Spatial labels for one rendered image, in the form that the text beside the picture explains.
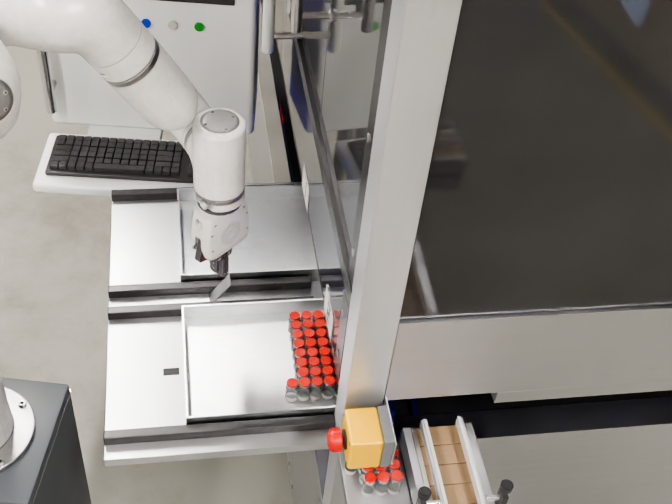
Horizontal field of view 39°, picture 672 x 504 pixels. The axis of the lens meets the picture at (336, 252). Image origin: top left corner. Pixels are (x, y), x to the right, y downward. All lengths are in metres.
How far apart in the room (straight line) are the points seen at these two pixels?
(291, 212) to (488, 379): 0.68
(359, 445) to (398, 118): 0.58
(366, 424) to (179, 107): 0.58
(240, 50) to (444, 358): 1.02
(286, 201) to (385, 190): 0.88
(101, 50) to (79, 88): 1.10
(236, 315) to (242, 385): 0.17
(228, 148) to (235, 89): 0.85
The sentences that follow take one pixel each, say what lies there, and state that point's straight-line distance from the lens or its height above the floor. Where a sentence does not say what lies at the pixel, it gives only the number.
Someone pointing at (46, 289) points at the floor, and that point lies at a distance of 3.16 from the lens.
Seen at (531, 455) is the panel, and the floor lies 0.81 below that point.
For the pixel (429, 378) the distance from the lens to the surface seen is 1.56.
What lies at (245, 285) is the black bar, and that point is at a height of 0.90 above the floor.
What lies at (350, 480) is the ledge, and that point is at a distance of 1.65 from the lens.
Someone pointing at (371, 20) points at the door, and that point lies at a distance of 1.30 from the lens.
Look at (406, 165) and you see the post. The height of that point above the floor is 1.52.
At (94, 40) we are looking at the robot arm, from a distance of 1.27.
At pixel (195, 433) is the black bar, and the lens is 1.68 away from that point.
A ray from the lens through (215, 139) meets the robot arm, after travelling 1.46.
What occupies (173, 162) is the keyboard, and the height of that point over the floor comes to 0.83.
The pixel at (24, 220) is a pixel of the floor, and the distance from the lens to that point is 3.40.
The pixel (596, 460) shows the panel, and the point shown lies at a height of 0.77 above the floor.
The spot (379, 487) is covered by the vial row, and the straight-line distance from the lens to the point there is 1.62.
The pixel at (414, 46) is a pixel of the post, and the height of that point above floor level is 1.70.
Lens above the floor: 2.28
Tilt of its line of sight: 45 degrees down
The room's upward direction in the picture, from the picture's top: 7 degrees clockwise
